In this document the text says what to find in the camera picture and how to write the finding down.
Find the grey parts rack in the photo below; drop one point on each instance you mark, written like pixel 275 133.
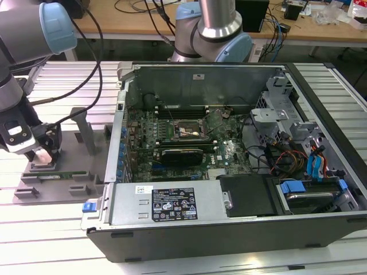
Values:
pixel 57 189

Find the hard disk blue carrier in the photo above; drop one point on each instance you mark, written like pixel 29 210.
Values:
pixel 293 187

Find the silver CPU green edge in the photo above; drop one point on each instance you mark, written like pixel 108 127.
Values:
pixel 43 157

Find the RAM slot white latches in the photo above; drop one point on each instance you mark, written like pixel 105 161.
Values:
pixel 186 142
pixel 186 114
pixel 186 108
pixel 206 147

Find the black graphics card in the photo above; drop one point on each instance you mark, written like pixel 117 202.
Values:
pixel 180 157

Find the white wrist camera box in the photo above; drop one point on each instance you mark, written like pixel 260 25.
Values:
pixel 20 143

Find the small black box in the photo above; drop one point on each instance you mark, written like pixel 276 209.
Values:
pixel 292 11

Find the CPU socket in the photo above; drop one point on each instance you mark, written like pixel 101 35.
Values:
pixel 187 131

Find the green RAM stick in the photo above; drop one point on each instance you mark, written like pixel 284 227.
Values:
pixel 63 173

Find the silver metal drive cage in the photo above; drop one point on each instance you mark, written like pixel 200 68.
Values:
pixel 265 117

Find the wooden desk white legs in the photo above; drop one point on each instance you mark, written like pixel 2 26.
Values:
pixel 315 33

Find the black computer tower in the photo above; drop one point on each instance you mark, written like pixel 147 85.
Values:
pixel 255 14

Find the black and silver PC case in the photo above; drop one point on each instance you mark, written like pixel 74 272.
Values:
pixel 200 243

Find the blue case latch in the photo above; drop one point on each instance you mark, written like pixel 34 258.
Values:
pixel 89 207

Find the small black device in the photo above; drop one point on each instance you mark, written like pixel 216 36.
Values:
pixel 284 27

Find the green motherboard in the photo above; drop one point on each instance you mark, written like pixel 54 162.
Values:
pixel 232 149

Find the white case wall sticker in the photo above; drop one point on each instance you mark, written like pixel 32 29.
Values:
pixel 198 76

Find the white tag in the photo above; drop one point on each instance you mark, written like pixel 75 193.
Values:
pixel 258 51

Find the grey plastic case latch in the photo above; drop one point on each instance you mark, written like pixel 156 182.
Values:
pixel 125 68

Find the silver power supply with label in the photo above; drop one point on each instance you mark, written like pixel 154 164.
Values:
pixel 129 197

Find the small silver heatsink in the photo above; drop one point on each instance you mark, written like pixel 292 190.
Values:
pixel 217 173

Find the clear plastic bags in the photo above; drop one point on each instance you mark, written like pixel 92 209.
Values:
pixel 329 15

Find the red white package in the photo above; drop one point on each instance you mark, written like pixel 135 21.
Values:
pixel 358 11

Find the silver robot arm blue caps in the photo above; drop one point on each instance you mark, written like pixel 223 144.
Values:
pixel 212 17

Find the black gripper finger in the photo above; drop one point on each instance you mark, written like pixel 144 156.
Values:
pixel 57 151
pixel 30 158

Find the large black equipment box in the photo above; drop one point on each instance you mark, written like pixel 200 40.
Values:
pixel 81 5

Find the black plastic bay cover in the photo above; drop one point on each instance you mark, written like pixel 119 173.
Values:
pixel 246 194

